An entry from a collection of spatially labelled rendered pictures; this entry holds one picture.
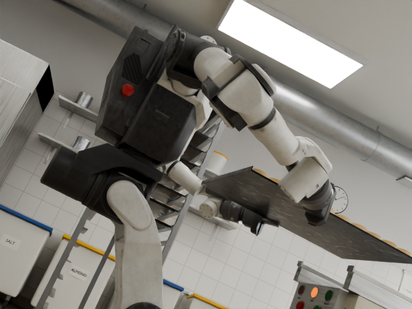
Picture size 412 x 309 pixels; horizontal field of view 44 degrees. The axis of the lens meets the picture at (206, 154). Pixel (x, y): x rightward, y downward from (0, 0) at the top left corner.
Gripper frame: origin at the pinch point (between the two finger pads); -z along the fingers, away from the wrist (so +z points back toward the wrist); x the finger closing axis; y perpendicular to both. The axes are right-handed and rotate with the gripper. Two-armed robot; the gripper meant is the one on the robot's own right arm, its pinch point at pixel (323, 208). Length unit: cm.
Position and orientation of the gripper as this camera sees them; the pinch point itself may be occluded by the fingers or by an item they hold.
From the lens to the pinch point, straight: 143.2
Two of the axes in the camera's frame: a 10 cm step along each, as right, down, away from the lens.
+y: -8.4, -2.2, 4.9
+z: -3.7, -4.3, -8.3
